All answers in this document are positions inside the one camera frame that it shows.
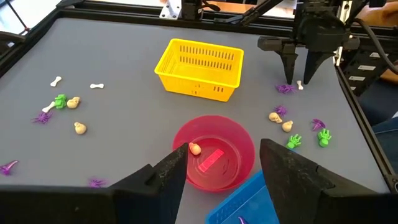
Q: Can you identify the blue plastic basket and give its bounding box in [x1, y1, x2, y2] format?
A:
[205, 169, 280, 224]

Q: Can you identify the pink plastic bowl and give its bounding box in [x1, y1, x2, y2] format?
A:
[172, 114, 256, 192]

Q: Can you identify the black table frame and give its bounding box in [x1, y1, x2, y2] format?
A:
[0, 0, 398, 194]

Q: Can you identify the black tripod stand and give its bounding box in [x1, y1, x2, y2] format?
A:
[4, 0, 32, 35]

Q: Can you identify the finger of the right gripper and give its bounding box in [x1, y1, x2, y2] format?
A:
[302, 51, 336, 86]
[277, 51, 299, 86]

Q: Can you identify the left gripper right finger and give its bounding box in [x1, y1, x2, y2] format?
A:
[260, 138, 398, 224]

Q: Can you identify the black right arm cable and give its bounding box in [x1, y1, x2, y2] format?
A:
[353, 17, 398, 75]

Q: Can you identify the yellow plastic basket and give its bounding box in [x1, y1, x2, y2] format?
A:
[154, 38, 245, 103]

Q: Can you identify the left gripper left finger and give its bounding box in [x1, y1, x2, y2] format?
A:
[0, 142, 190, 224]

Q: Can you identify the purple plastic spider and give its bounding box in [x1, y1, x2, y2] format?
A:
[273, 105, 289, 117]
[88, 177, 108, 189]
[30, 111, 54, 125]
[275, 83, 297, 95]

